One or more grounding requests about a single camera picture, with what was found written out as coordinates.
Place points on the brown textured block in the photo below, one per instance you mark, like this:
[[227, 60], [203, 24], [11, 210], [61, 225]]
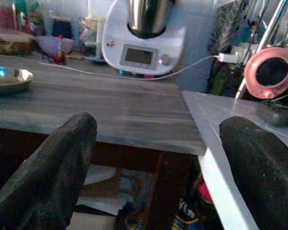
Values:
[[10, 44]]

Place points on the silver metal pole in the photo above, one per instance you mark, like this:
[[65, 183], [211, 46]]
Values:
[[266, 40]]

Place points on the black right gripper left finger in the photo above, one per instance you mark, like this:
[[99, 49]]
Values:
[[46, 177]]

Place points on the pink round container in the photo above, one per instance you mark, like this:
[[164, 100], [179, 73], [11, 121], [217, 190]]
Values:
[[251, 72]]

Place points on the white plastic table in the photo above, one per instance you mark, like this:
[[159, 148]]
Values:
[[211, 115]]

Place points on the translucent purple bowl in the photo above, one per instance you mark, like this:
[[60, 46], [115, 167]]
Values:
[[48, 45]]

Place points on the grey wood-top table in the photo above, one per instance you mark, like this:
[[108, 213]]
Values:
[[110, 107]]

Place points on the white power adapter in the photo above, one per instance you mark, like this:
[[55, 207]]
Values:
[[229, 57]]

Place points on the stainless steel plate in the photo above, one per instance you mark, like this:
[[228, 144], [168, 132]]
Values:
[[5, 83]]

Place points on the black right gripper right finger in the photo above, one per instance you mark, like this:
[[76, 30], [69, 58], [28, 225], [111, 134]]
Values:
[[266, 177]]

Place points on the white storage box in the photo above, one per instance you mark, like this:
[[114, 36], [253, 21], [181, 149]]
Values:
[[98, 204]]

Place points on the red plastic container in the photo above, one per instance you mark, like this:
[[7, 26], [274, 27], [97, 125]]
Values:
[[1, 16]]

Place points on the white kitchen appliance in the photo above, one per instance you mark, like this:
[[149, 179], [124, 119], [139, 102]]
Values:
[[144, 57]]

